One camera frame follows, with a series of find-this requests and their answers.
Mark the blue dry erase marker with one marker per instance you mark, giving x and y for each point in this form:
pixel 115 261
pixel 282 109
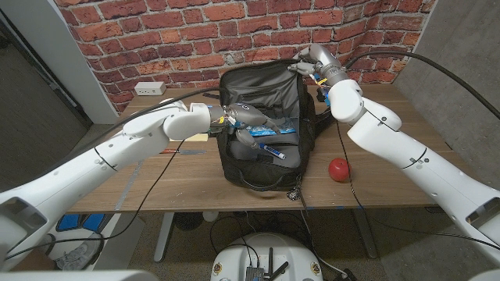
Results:
pixel 273 151

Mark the white table leg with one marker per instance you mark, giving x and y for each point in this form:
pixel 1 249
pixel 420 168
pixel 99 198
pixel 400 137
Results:
pixel 164 234

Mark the blue floor mat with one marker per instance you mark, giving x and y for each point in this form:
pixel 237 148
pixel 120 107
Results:
pixel 68 222

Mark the black backpack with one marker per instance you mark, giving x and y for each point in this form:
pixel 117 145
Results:
pixel 265 175

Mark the brown cardboard box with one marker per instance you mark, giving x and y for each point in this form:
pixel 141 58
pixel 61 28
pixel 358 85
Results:
pixel 37 261

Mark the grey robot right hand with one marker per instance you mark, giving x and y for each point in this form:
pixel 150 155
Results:
pixel 318 56

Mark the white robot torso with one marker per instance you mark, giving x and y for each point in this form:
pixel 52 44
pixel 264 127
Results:
pixel 78 276

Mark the white power strip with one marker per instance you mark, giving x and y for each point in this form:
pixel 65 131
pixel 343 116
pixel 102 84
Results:
pixel 150 88

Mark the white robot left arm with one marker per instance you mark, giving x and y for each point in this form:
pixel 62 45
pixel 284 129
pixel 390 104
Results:
pixel 97 156

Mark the grey table leg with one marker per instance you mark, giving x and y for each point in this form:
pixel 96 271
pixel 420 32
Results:
pixel 367 238

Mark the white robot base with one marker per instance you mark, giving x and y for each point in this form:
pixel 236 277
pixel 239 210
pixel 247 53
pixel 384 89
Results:
pixel 281 250

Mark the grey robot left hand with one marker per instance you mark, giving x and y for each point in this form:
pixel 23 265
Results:
pixel 246 115

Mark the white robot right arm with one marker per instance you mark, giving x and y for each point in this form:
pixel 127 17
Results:
pixel 390 136

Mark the yellow sticky note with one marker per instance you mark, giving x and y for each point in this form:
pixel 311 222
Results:
pixel 199 137

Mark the grey sneaker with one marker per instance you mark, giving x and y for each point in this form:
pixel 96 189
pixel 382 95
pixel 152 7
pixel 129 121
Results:
pixel 76 255

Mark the red ball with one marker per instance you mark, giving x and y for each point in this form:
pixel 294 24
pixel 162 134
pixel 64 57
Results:
pixel 338 170

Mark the blue white wipes pack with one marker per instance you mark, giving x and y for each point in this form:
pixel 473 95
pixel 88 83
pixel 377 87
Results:
pixel 285 128

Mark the black round floor disc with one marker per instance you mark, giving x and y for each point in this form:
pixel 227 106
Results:
pixel 188 221

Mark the brick print backdrop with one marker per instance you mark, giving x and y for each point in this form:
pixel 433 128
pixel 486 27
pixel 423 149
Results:
pixel 195 39

